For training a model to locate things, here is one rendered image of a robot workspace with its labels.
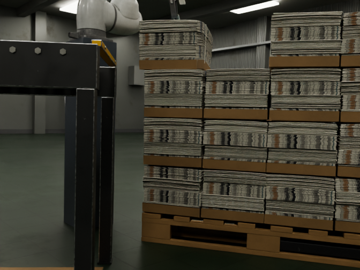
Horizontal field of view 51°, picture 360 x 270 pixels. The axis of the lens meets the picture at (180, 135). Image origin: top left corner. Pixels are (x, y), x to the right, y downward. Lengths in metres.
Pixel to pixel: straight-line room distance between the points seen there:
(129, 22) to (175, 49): 0.51
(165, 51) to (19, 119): 9.58
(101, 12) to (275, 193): 1.28
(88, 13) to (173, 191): 1.02
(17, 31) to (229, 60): 5.98
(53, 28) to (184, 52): 10.13
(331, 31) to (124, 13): 1.11
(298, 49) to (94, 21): 1.05
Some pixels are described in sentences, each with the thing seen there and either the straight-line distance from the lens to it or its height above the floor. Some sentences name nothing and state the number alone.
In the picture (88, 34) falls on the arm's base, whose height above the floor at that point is 1.03.
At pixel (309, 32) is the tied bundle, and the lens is 1.75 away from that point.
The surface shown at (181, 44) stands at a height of 0.95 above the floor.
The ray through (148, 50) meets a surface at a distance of 1.86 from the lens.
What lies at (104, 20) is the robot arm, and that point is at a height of 1.11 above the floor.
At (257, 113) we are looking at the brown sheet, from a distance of 1.71.
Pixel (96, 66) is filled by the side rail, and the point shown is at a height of 0.74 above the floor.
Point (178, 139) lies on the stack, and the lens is 1.77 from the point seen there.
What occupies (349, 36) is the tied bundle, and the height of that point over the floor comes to 0.96.
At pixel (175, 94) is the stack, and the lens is 1.78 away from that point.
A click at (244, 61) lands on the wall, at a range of 11.35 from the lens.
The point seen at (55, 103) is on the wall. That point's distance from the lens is 11.62.
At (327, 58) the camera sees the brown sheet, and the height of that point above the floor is 0.87.
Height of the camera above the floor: 0.61
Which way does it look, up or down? 3 degrees down
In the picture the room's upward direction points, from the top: 2 degrees clockwise
